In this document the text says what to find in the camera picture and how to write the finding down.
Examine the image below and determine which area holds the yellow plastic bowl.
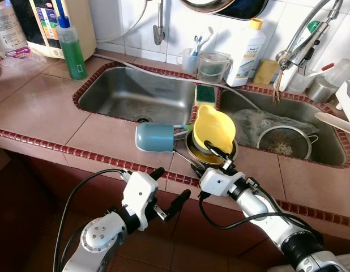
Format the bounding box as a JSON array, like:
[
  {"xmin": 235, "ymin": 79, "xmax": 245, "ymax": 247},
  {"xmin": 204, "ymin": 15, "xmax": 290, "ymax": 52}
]
[{"xmin": 193, "ymin": 104, "xmax": 237, "ymax": 155}]

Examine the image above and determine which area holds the blue cup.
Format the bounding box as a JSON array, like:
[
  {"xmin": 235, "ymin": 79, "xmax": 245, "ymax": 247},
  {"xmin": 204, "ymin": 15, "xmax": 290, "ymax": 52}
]
[{"xmin": 135, "ymin": 122, "xmax": 176, "ymax": 152}]

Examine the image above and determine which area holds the steel spoon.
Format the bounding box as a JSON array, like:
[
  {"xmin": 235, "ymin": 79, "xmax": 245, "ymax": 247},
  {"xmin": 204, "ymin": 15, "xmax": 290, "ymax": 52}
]
[{"xmin": 174, "ymin": 147, "xmax": 205, "ymax": 172}]

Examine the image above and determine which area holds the crumpled clear plastic bag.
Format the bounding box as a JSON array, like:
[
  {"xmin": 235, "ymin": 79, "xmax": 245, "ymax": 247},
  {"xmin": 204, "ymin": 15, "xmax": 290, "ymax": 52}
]
[{"xmin": 229, "ymin": 109, "xmax": 305, "ymax": 149}]

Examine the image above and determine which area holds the green and yellow sponge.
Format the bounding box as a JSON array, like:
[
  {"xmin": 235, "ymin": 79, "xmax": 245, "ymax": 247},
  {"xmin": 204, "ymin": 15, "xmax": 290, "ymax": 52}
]
[{"xmin": 195, "ymin": 85, "xmax": 217, "ymax": 108}]

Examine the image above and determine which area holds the steel strainer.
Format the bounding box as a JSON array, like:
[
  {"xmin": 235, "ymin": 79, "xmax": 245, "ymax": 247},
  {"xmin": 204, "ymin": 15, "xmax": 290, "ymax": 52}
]
[{"xmin": 257, "ymin": 126, "xmax": 321, "ymax": 160}]

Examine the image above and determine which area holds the stainless steel sink basin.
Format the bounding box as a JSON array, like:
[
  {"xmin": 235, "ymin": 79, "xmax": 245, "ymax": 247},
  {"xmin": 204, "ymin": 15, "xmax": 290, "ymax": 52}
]
[
  {"xmin": 219, "ymin": 88, "xmax": 350, "ymax": 166},
  {"xmin": 76, "ymin": 66, "xmax": 198, "ymax": 125}
]

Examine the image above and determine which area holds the clear measuring jug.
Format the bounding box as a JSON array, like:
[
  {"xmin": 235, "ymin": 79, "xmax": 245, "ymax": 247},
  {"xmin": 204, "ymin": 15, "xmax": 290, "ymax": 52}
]
[{"xmin": 197, "ymin": 51, "xmax": 233, "ymax": 84}]

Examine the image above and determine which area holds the clear toothbrush cup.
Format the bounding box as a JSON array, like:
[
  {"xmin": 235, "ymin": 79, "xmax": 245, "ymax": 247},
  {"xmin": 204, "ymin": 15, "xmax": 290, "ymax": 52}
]
[{"xmin": 176, "ymin": 48, "xmax": 199, "ymax": 74}]

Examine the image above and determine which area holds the white bottle yellow cap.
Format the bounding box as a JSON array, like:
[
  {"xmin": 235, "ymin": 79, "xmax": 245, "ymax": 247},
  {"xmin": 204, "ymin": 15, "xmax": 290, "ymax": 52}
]
[{"xmin": 226, "ymin": 18, "xmax": 267, "ymax": 87}]

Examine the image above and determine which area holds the blue toothbrush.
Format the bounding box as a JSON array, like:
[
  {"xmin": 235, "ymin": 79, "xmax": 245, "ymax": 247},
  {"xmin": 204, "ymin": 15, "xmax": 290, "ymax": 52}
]
[{"xmin": 192, "ymin": 35, "xmax": 205, "ymax": 56}]

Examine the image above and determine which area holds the white plastic cup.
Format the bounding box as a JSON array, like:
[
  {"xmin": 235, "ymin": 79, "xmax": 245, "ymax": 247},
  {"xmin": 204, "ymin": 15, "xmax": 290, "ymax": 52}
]
[{"xmin": 288, "ymin": 69, "xmax": 318, "ymax": 94}]

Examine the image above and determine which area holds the wooden spatula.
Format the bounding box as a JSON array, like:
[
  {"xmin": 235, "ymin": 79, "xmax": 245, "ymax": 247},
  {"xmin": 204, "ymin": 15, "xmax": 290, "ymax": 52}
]
[{"xmin": 314, "ymin": 112, "xmax": 350, "ymax": 137}]

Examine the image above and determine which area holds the steel cup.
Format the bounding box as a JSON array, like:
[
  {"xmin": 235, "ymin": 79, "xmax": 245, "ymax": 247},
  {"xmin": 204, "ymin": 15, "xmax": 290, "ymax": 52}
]
[{"xmin": 305, "ymin": 76, "xmax": 335, "ymax": 104}]

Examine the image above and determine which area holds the chrome sink faucet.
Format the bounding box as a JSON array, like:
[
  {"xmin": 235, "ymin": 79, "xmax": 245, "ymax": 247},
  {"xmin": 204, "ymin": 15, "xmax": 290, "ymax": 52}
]
[{"xmin": 273, "ymin": 0, "xmax": 344, "ymax": 104}]

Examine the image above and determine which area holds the white dish rack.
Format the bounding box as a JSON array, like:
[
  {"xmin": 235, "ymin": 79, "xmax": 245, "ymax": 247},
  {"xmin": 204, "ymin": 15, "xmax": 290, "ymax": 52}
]
[{"xmin": 335, "ymin": 79, "xmax": 350, "ymax": 128}]

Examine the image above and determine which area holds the red tipped white utensil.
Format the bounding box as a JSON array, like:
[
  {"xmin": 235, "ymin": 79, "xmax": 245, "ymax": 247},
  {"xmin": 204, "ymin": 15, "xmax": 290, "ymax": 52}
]
[{"xmin": 310, "ymin": 62, "xmax": 335, "ymax": 77}]

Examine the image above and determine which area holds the clear plastic container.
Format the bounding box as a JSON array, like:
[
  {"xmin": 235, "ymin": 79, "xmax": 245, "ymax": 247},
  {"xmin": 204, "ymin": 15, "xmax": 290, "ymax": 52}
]
[{"xmin": 325, "ymin": 58, "xmax": 350, "ymax": 87}]

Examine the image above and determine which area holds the hanging steel wok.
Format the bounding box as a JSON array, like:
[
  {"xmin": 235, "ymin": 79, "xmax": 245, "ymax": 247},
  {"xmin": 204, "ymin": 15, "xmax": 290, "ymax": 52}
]
[{"xmin": 178, "ymin": 0, "xmax": 239, "ymax": 14}]

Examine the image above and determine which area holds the white bottle green cap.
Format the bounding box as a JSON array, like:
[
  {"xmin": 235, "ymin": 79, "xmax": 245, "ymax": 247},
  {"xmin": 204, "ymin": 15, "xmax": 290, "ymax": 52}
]
[{"xmin": 280, "ymin": 21, "xmax": 323, "ymax": 92}]

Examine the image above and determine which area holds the hanging black frying pan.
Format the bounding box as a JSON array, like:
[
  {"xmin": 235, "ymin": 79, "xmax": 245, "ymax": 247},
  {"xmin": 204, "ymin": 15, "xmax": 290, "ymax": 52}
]
[{"xmin": 217, "ymin": 0, "xmax": 270, "ymax": 21}]

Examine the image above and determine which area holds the green dish soap bottle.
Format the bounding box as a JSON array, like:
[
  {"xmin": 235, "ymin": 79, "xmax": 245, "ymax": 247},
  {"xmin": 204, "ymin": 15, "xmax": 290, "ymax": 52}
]
[{"xmin": 54, "ymin": 0, "xmax": 89, "ymax": 80}]

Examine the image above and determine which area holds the cream water ionizer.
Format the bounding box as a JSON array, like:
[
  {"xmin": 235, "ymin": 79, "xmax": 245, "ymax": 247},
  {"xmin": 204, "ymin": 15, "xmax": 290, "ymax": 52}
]
[{"xmin": 11, "ymin": 0, "xmax": 97, "ymax": 60}]

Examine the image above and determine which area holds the clear plastic wrapper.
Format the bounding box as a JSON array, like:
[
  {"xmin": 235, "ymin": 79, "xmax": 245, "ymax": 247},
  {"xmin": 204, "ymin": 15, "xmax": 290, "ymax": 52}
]
[{"xmin": 2, "ymin": 55, "xmax": 48, "ymax": 70}]

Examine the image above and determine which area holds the pink packet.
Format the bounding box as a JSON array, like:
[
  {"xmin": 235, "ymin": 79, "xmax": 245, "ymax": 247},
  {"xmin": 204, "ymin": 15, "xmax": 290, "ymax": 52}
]
[{"xmin": 5, "ymin": 46, "xmax": 32, "ymax": 59}]

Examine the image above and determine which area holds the large white plastic jug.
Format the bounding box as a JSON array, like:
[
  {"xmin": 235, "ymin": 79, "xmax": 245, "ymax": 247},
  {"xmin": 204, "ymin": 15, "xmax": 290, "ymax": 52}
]
[{"xmin": 0, "ymin": 0, "xmax": 28, "ymax": 54}]

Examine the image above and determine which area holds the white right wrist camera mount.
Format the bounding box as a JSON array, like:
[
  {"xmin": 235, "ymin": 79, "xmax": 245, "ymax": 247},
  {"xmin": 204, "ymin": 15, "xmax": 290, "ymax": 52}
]
[{"xmin": 199, "ymin": 168, "xmax": 247, "ymax": 198}]

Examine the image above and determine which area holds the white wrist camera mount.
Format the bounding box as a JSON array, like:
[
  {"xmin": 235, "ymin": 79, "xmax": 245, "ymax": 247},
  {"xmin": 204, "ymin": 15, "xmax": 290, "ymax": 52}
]
[
  {"xmin": 121, "ymin": 171, "xmax": 160, "ymax": 231},
  {"xmin": 199, "ymin": 168, "xmax": 247, "ymax": 198}
]

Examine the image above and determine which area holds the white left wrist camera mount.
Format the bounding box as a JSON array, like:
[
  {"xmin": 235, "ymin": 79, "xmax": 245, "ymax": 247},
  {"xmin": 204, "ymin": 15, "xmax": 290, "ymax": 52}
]
[{"xmin": 121, "ymin": 171, "xmax": 160, "ymax": 231}]

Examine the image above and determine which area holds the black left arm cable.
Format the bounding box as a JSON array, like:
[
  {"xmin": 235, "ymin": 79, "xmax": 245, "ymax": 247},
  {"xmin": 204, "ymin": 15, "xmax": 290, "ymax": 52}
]
[{"xmin": 53, "ymin": 168, "xmax": 130, "ymax": 272}]

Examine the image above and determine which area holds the grey wall tap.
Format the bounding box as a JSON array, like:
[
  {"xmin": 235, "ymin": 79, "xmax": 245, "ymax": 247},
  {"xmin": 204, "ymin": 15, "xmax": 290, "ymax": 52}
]
[{"xmin": 152, "ymin": 0, "xmax": 167, "ymax": 46}]

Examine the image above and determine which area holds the thin white water hose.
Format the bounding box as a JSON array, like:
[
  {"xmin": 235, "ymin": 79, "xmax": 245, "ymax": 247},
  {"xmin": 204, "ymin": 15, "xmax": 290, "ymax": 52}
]
[{"xmin": 96, "ymin": 0, "xmax": 148, "ymax": 44}]

